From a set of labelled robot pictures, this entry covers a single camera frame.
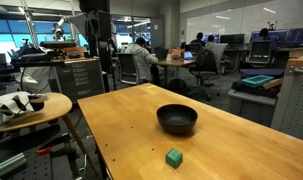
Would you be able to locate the green cube block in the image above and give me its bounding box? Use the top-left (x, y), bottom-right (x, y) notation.
top-left (165, 148), bottom-right (184, 170)

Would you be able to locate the black bowl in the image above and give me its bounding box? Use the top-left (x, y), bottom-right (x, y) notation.
top-left (156, 103), bottom-right (199, 135)

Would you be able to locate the black backpack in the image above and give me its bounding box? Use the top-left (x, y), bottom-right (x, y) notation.
top-left (166, 77), bottom-right (189, 97)

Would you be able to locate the person in grey hoodie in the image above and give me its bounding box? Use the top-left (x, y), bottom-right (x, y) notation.
top-left (124, 37), bottom-right (161, 85)

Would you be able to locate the round wooden meeting table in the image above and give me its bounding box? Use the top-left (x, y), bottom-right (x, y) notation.
top-left (156, 58), bottom-right (196, 88)

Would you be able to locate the orange box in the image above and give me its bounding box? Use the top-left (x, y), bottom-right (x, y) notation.
top-left (170, 48), bottom-right (186, 64)

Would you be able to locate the open laptop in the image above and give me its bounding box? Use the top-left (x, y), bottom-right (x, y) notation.
top-left (184, 50), bottom-right (196, 61)

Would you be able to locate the grey office chair with jacket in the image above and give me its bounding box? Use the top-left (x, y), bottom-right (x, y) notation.
top-left (188, 42), bottom-right (229, 102)

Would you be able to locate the seated person in dark top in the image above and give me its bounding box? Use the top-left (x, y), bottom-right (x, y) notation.
top-left (189, 31), bottom-right (207, 48)

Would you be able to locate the grey drawer cabinet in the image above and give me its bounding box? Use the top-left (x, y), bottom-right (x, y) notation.
top-left (55, 57), bottom-right (106, 104)

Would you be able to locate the seated person in light top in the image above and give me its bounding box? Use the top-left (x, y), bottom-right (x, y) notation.
top-left (204, 34), bottom-right (216, 51)

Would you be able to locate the round wooden side table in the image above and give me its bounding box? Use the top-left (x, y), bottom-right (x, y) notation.
top-left (0, 92), bottom-right (101, 176)

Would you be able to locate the dark computer monitor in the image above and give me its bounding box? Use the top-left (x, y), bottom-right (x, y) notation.
top-left (219, 33), bottom-right (246, 46)

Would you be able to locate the grey storage bin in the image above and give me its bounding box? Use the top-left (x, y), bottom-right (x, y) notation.
top-left (227, 88), bottom-right (278, 128)

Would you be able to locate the dark blue folded cloth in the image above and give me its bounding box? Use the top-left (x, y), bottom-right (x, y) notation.
top-left (238, 68), bottom-right (286, 81)

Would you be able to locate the black mesh office chair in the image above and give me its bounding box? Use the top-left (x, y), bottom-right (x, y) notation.
top-left (245, 39), bottom-right (273, 65)

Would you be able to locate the black device on cloth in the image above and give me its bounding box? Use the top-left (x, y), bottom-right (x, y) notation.
top-left (12, 94), bottom-right (46, 113)

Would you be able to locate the wooden plank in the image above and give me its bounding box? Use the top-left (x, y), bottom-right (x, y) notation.
top-left (261, 77), bottom-right (284, 91)

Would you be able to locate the person at blue monitor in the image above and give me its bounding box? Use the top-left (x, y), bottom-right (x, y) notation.
top-left (257, 27), bottom-right (273, 42)

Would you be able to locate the blue lit computer monitor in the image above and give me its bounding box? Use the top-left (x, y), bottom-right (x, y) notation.
top-left (250, 29), bottom-right (289, 47)
top-left (285, 27), bottom-right (303, 46)

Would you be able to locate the grey perforated metal cart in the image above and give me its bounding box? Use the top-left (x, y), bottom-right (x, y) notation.
top-left (270, 57), bottom-right (303, 143)

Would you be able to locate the white crumpled cloth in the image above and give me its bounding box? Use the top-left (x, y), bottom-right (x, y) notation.
top-left (0, 91), bottom-right (48, 123)

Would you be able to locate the pale green metal bar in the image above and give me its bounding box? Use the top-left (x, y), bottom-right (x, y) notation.
top-left (0, 152), bottom-right (27, 178)

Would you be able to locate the teal picture frame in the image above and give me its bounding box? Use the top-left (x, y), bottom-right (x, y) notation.
top-left (241, 74), bottom-right (275, 88)

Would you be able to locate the red handled tool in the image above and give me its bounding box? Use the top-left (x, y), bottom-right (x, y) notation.
top-left (35, 146), bottom-right (54, 157)

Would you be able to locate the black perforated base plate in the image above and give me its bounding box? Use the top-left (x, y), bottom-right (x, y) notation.
top-left (0, 148), bottom-right (76, 180)

